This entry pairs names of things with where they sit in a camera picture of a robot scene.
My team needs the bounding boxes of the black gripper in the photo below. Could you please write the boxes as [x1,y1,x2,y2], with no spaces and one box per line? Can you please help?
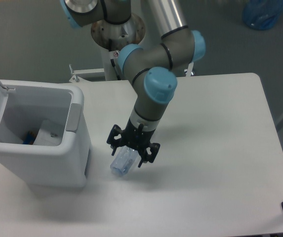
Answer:
[107,119,161,167]

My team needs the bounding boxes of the clear plastic water bottle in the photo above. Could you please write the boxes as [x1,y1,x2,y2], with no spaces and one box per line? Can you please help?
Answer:
[110,146,139,177]

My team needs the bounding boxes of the white paper wrapper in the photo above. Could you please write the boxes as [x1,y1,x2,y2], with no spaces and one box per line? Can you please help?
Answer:
[34,119,64,146]

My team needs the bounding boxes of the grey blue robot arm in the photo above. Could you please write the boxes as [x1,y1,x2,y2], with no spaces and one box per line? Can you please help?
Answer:
[60,0,206,163]

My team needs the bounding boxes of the blue orange trash item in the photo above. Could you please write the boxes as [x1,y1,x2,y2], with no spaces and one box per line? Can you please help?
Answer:
[23,131,37,145]

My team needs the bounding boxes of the white open trash can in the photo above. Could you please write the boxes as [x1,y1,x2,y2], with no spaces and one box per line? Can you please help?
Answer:
[0,79,91,188]

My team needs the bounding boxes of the blue plastic bag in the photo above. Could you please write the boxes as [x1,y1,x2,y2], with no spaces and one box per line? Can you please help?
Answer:
[242,0,283,31]

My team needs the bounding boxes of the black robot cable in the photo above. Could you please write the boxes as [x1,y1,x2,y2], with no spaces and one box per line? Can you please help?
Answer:
[108,39,121,80]

